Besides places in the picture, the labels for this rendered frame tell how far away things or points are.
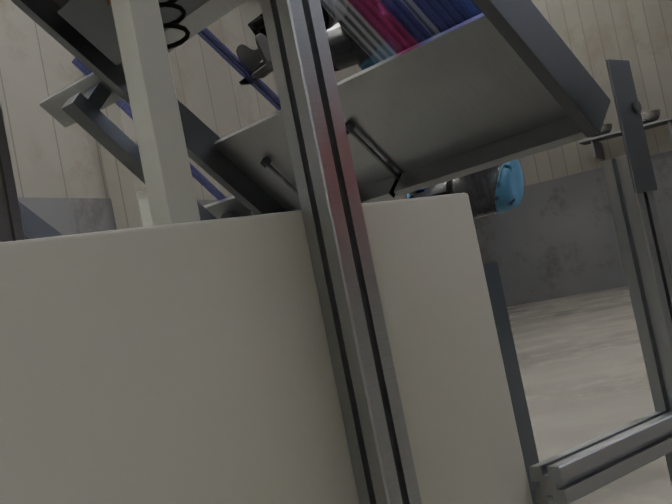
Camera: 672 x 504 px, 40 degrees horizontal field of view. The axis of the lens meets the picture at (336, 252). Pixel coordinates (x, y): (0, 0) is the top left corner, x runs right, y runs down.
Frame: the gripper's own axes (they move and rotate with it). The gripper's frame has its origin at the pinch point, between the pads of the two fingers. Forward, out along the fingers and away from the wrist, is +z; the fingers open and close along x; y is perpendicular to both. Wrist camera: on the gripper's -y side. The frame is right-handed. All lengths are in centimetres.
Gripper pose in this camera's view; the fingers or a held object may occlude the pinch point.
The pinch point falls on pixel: (254, 79)
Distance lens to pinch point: 148.9
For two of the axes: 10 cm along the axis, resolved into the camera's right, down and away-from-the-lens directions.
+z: -5.3, 6.0, -5.9
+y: -5.5, -7.8, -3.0
